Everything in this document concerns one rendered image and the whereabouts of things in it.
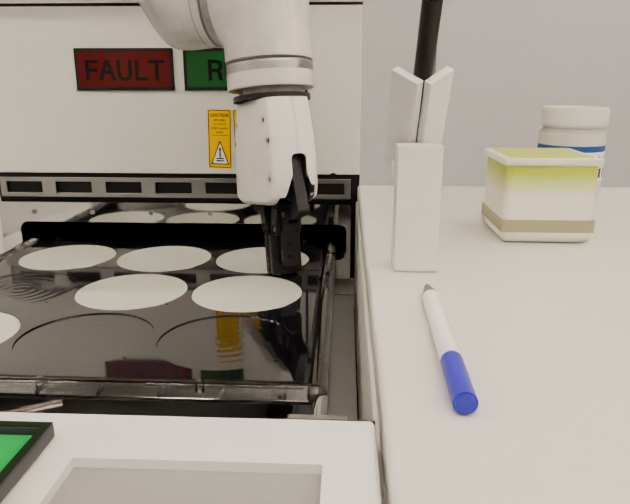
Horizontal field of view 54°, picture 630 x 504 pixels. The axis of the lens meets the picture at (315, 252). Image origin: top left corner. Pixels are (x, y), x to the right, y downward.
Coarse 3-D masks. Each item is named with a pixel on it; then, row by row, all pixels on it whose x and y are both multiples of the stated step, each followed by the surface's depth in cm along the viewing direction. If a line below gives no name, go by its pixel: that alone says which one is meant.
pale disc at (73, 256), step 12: (36, 252) 70; (48, 252) 70; (60, 252) 70; (72, 252) 70; (84, 252) 70; (96, 252) 70; (108, 252) 70; (24, 264) 66; (36, 264) 66; (48, 264) 66; (60, 264) 66; (72, 264) 66; (84, 264) 66
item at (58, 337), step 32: (320, 256) 69; (0, 288) 59; (32, 288) 59; (64, 288) 59; (192, 288) 58; (32, 320) 51; (64, 320) 51; (96, 320) 51; (128, 320) 51; (160, 320) 51; (192, 320) 51; (224, 320) 51; (256, 320) 51; (288, 320) 51; (0, 352) 45; (32, 352) 45; (64, 352) 45; (96, 352) 45; (128, 352) 45; (160, 352) 45; (192, 352) 45; (224, 352) 45; (256, 352) 45; (288, 352) 45
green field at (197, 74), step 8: (192, 56) 72; (200, 56) 72; (208, 56) 72; (216, 56) 72; (224, 56) 72; (192, 64) 72; (200, 64) 72; (208, 64) 72; (216, 64) 72; (224, 64) 72; (192, 72) 73; (200, 72) 73; (208, 72) 73; (216, 72) 73; (224, 72) 73; (192, 80) 73; (200, 80) 73; (208, 80) 73; (216, 80) 73; (224, 80) 73
